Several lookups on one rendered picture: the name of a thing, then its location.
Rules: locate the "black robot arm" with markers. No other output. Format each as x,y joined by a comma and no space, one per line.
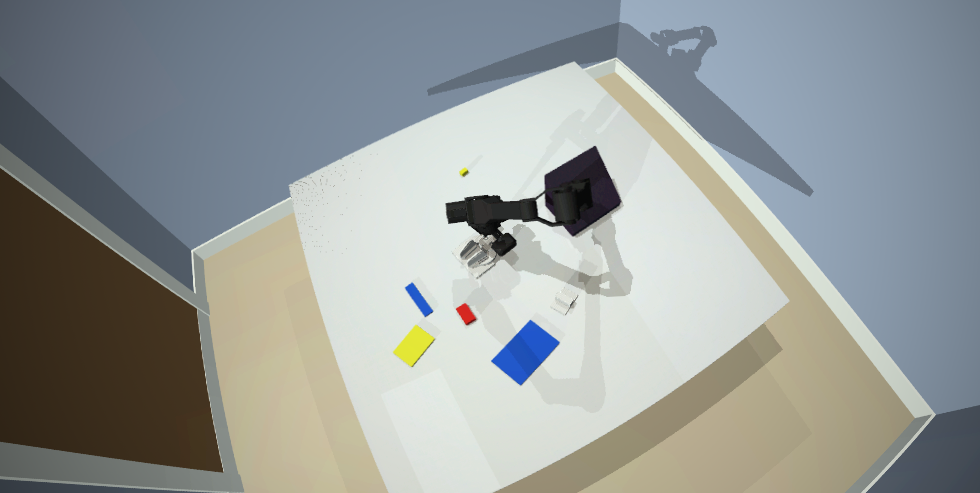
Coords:
568,200

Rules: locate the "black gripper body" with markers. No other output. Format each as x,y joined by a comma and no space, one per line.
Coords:
504,243

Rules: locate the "blue rectangular plate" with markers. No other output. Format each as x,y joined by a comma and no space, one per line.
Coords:
525,352

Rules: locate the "red rectangular block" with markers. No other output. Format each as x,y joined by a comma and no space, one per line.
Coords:
466,314

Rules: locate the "blue flat bar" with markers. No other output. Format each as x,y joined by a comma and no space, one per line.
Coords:
418,299

